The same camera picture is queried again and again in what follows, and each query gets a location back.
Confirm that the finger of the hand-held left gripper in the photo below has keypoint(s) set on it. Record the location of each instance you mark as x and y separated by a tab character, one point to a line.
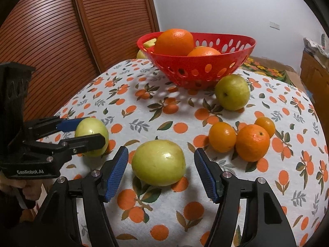
66	124
87	144

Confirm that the wooden sideboard cabinet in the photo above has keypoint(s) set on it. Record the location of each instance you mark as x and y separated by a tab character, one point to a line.
313	72

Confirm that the white wall switch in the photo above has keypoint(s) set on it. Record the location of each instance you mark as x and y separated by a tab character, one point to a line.
275	25

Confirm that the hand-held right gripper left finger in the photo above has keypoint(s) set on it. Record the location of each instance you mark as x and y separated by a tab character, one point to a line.
117	175

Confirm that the wooden louvered wardrobe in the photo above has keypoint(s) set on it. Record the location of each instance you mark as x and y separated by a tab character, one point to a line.
64	30

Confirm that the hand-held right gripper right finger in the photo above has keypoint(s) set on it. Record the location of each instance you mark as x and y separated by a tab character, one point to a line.
205	175

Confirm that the floral cloth pile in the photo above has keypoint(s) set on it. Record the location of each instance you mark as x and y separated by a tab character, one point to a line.
314	45

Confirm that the large orange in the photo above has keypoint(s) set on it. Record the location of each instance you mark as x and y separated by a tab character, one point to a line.
174	42
203	52

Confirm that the red perforated plastic basket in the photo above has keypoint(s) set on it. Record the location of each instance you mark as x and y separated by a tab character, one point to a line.
195	69

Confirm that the small mandarin orange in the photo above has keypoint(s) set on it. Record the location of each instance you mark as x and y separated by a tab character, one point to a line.
222	136
252	142
266	124

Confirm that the person's left hand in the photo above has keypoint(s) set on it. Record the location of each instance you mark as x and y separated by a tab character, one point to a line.
34	189

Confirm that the orange print tablecloth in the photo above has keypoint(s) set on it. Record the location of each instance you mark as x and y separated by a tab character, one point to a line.
159	113

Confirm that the green apple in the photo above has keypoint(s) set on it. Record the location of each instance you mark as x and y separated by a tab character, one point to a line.
150	43
90	128
158	166
232	92

